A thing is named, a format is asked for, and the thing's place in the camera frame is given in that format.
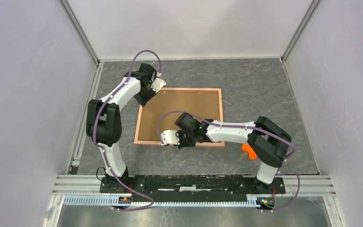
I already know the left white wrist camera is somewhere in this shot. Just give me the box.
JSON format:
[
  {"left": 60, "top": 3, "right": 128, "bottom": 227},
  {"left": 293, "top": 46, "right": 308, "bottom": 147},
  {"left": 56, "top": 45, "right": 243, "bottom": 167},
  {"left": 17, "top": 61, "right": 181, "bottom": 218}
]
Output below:
[{"left": 151, "top": 72, "right": 166, "bottom": 93}]

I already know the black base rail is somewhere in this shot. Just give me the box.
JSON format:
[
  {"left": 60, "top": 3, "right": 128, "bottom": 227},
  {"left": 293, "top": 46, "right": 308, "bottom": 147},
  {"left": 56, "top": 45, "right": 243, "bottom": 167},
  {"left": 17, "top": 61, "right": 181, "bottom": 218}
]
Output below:
[{"left": 100, "top": 175, "right": 286, "bottom": 203}]

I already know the slotted aluminium cable duct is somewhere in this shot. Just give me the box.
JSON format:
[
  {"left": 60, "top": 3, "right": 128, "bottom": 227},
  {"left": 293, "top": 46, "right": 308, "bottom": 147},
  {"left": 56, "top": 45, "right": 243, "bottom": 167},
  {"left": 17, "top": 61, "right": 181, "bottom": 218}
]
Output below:
[{"left": 63, "top": 195, "right": 259, "bottom": 208}]

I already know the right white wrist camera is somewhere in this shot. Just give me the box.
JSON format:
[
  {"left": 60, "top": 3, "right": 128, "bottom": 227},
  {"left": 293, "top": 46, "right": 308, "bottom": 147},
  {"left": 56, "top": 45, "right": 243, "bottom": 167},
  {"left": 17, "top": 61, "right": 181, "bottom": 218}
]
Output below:
[{"left": 160, "top": 130, "right": 180, "bottom": 146}]

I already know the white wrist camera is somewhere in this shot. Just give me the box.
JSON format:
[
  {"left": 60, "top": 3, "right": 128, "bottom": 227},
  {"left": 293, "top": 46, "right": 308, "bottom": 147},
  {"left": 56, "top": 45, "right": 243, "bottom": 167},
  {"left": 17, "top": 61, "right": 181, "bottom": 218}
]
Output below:
[
  {"left": 160, "top": 130, "right": 180, "bottom": 146},
  {"left": 151, "top": 72, "right": 166, "bottom": 93}
]

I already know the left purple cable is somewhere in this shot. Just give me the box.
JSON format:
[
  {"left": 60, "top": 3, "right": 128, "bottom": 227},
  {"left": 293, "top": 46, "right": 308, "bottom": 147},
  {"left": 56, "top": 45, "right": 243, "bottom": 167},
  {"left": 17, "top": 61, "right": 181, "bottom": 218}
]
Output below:
[{"left": 92, "top": 49, "right": 162, "bottom": 212}]

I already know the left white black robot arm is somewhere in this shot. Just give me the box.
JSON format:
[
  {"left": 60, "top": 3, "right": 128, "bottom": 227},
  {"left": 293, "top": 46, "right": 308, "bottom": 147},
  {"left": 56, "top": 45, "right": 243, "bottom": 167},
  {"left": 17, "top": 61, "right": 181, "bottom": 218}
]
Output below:
[{"left": 86, "top": 63, "right": 157, "bottom": 193}]

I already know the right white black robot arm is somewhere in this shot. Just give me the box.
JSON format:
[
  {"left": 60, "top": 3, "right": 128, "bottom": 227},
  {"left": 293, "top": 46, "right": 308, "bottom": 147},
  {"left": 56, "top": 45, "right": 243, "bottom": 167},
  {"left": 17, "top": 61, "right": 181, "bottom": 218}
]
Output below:
[{"left": 175, "top": 113, "right": 292, "bottom": 193}]

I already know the pink wooden photo frame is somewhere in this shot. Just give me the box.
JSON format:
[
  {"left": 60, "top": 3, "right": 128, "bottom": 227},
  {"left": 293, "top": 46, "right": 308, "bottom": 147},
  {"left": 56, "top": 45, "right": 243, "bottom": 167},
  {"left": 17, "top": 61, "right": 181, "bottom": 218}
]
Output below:
[{"left": 134, "top": 87, "right": 224, "bottom": 146}]

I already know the orange curved pipe piece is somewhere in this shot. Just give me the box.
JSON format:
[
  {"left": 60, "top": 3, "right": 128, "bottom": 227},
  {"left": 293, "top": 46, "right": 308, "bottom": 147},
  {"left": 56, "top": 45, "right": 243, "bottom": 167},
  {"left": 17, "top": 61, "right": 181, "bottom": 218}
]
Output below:
[{"left": 241, "top": 144, "right": 257, "bottom": 160}]

